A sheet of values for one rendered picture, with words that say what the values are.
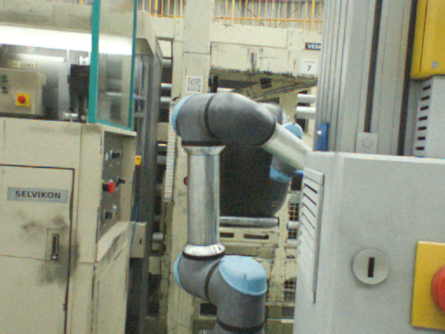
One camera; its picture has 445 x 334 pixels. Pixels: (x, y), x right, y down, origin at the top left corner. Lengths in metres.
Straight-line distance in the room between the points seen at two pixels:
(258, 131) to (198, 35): 1.01
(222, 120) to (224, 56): 1.23
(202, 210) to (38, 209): 0.42
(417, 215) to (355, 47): 0.28
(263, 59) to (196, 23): 0.46
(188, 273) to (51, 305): 0.37
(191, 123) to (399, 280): 0.67
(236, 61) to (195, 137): 1.19
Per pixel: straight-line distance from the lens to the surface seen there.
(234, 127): 0.84
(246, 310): 0.91
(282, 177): 1.20
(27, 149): 1.07
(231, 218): 1.69
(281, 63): 2.09
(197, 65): 1.77
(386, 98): 0.54
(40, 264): 1.10
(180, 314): 1.91
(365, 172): 0.32
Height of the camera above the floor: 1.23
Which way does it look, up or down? 3 degrees down
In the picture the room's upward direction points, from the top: 4 degrees clockwise
